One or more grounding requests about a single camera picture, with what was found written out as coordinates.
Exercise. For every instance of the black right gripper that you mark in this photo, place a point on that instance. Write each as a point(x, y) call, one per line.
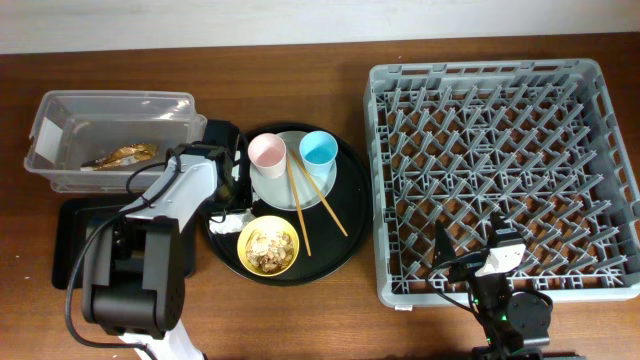
point(467, 270)

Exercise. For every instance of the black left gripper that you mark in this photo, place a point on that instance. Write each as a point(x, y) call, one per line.
point(244, 187)

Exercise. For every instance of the gold foil wrapper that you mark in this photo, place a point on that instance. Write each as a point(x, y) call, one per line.
point(125, 156)

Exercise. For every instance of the yellow bowl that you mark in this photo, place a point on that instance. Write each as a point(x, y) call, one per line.
point(266, 224)

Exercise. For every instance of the food scraps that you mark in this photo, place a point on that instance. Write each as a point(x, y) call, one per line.
point(270, 252)

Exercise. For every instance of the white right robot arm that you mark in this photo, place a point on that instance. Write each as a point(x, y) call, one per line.
point(515, 322)

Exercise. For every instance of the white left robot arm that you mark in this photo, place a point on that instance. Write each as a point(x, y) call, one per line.
point(126, 288)

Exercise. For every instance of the grey dishwasher rack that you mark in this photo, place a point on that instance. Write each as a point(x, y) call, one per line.
point(535, 141)

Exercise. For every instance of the pink plastic cup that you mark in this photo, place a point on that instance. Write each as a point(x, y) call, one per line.
point(267, 152)

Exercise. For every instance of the grey round plate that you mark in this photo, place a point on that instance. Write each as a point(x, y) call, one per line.
point(278, 193)

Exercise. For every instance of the blue plastic cup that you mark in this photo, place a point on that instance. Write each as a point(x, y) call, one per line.
point(318, 150)

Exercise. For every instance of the round black tray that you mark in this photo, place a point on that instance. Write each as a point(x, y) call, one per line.
point(350, 199)

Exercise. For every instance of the clear plastic bin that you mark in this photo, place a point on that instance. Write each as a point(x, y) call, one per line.
point(73, 127)

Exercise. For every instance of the black rectangular tray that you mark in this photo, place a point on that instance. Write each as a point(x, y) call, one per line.
point(74, 217)

